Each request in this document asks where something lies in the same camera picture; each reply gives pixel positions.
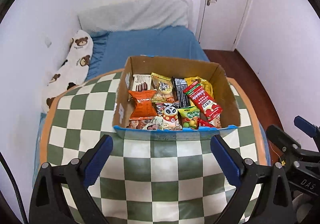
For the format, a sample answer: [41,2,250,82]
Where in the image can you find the brown red cookie packet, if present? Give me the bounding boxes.
[127,119,151,130]

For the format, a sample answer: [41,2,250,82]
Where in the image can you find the small red snack packet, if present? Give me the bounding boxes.
[198,118,215,128]

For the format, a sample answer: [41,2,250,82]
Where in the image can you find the red white snack packet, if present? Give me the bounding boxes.
[183,81,222,121]

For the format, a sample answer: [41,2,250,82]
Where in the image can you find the green candy bag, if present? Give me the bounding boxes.
[178,107,200,129]

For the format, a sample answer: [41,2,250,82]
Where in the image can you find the yellow snack bag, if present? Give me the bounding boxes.
[184,76,214,97]

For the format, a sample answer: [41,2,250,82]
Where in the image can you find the panda orange snack bag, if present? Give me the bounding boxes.
[155,102,182,130]

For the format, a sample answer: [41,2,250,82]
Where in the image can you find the white chocolate biscuit box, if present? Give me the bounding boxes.
[130,74,152,99]

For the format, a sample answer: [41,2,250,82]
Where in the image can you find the yellow black noodle packet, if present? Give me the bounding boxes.
[171,78,190,108]

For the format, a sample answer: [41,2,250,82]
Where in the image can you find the clear yellow bun packet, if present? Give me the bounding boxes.
[151,73,175,103]

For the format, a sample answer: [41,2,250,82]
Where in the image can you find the checkered green white mat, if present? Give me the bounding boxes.
[39,69,268,224]

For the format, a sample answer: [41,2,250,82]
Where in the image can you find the bear print long pillow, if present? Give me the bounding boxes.
[42,30,93,113]

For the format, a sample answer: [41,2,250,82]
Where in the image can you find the cardboard box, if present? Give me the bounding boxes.
[112,55,241,140]

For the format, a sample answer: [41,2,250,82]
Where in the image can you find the blue bed sheet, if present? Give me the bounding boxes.
[35,26,208,180]

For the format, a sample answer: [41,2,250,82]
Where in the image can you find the white door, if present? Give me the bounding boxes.
[196,0,251,51]

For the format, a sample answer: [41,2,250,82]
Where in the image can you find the black cable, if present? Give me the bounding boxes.
[0,151,29,224]

